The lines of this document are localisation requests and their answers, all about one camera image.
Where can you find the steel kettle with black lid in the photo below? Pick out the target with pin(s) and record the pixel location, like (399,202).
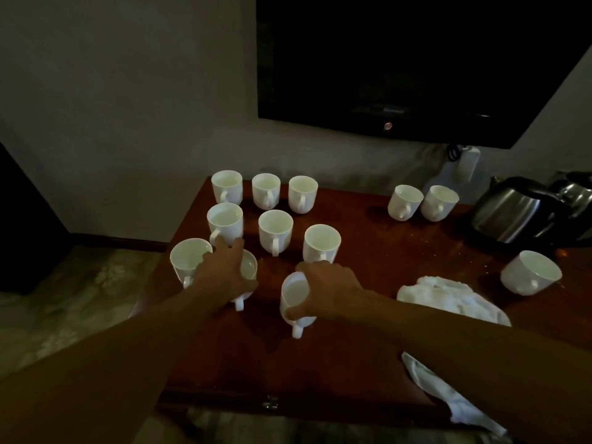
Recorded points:
(508,212)

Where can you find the person's left hand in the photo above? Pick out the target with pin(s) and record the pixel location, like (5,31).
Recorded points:
(222,277)

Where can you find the metal drawer knob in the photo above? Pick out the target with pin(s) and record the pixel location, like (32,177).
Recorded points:
(270,403)

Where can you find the dark red wooden table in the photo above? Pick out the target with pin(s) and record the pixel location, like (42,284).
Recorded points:
(347,356)

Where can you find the person's right hand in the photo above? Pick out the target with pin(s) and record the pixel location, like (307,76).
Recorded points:
(333,291)

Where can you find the black and steel kettle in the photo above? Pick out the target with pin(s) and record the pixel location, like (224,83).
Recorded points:
(578,194)

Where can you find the white ceramic cup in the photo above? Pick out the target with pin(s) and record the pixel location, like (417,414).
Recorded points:
(405,201)
(532,272)
(275,228)
(225,221)
(322,242)
(249,268)
(293,291)
(439,201)

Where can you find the dark wooden cabinet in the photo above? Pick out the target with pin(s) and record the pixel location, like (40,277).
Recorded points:
(27,235)

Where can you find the white cloth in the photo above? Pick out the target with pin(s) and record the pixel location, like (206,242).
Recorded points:
(444,295)

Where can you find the black wall television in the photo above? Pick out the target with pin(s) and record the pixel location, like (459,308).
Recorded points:
(416,41)

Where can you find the person's right forearm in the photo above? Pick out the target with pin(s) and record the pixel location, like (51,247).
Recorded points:
(485,365)

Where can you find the person's left forearm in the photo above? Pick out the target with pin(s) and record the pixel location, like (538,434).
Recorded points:
(92,365)

